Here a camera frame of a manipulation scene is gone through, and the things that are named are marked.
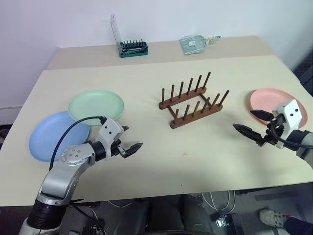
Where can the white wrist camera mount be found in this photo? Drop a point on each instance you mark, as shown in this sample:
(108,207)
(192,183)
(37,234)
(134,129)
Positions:
(108,128)
(292,110)

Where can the wooden dish rack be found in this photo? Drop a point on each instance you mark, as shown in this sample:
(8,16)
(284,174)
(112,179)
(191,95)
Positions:
(195,116)

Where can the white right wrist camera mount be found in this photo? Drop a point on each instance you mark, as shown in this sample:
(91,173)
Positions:
(292,110)

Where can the dark grey rounded shape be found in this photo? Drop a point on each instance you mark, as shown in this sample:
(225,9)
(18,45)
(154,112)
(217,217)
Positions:
(195,215)
(132,218)

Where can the dark trouser leg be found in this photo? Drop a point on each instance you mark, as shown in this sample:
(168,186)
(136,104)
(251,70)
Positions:
(299,226)

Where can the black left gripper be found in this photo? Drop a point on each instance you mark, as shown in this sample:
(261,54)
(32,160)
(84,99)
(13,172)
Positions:
(117,148)

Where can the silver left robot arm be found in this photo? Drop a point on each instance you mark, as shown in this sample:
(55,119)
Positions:
(71,156)

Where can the blue plate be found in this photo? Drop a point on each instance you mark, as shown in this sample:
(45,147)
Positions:
(49,137)

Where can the black mesh chair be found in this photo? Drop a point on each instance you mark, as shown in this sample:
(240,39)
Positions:
(306,73)

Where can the white sneaker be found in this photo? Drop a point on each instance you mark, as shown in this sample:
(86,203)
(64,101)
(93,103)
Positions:
(271,216)

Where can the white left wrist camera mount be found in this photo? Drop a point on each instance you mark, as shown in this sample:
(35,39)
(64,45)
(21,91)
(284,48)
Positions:
(108,128)

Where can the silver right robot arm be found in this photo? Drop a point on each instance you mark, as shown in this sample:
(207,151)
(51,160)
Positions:
(306,147)

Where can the green screwdriver bit set case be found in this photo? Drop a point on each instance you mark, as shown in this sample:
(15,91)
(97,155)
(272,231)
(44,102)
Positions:
(133,52)

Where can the green plate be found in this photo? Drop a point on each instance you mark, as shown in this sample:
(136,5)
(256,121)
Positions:
(95,105)

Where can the red plate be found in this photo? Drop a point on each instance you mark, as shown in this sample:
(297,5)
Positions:
(266,100)

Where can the dark floor object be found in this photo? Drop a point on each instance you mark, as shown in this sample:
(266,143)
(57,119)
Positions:
(3,134)

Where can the black device with green light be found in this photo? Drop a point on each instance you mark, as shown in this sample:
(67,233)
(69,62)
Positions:
(227,224)

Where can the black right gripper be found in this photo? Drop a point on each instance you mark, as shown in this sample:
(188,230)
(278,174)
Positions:
(271,137)

